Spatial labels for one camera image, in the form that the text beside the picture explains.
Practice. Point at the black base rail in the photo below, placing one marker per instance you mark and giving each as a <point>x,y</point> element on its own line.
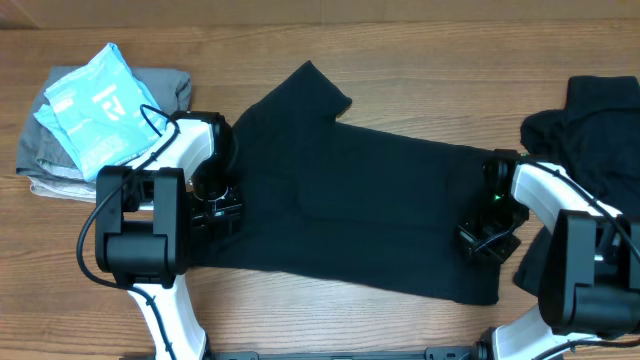
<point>430,353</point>

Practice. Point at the light blue folded shirt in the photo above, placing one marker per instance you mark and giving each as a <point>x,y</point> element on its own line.
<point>95,114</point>

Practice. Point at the beige folded garment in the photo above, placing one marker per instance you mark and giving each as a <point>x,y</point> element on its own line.
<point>62,188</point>

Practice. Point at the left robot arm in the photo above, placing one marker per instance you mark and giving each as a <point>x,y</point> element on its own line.
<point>149,214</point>

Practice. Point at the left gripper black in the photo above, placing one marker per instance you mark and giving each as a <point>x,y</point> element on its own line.
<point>231,209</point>

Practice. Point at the black clothes pile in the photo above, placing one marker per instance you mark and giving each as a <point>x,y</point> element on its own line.
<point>595,137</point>

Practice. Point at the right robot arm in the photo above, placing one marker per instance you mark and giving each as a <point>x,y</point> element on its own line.
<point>589,289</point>

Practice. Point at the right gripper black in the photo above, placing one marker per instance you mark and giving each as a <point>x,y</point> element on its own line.
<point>468,237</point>

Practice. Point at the black t-shirt with label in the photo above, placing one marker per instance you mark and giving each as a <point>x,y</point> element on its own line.
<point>329,200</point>

